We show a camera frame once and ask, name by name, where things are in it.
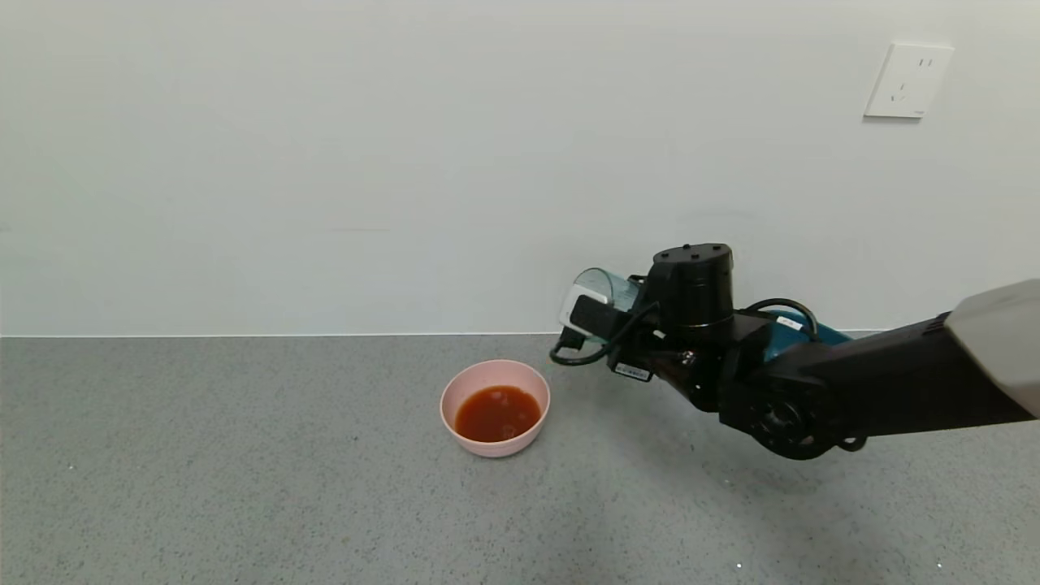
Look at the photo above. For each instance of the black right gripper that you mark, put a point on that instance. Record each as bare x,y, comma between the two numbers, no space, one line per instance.
631,370

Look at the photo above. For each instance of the reddish brown liquid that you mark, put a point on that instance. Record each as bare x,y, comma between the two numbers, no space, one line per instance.
497,414

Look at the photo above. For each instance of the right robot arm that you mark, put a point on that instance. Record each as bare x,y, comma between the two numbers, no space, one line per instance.
894,382

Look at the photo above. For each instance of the pink ribbed bowl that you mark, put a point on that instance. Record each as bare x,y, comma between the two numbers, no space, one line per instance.
455,390

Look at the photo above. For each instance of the teal plastic tub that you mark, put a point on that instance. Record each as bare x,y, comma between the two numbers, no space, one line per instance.
830,335

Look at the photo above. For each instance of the white wall socket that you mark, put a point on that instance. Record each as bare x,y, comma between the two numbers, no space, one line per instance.
908,81

